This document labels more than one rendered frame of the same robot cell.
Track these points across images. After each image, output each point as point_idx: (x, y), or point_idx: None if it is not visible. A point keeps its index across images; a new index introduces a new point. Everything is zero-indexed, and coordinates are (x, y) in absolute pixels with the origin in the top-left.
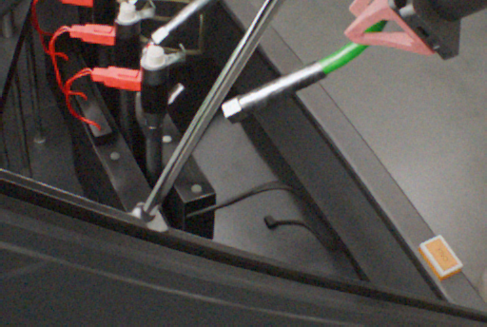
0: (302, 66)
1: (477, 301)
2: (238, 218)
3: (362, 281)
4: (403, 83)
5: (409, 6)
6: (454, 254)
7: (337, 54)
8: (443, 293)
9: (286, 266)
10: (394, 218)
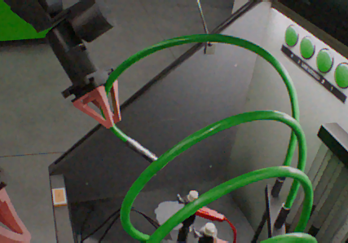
0: (134, 142)
1: (53, 179)
2: None
3: (134, 102)
4: None
5: (112, 66)
6: (53, 194)
7: (121, 131)
8: (65, 187)
9: (167, 73)
10: (69, 223)
